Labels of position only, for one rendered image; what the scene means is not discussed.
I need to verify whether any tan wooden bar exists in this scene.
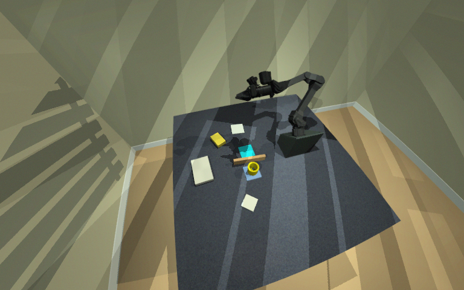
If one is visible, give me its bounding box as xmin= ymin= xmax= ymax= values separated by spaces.
xmin=233 ymin=154 xmax=266 ymax=165

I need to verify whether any cream flat bar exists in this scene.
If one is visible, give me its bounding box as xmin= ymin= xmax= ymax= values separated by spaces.
xmin=191 ymin=156 xmax=214 ymax=186

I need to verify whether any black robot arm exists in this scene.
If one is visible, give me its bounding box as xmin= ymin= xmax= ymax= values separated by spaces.
xmin=247 ymin=71 xmax=325 ymax=137

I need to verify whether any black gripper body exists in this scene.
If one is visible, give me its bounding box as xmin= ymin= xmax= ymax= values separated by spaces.
xmin=247 ymin=85 xmax=264 ymax=101

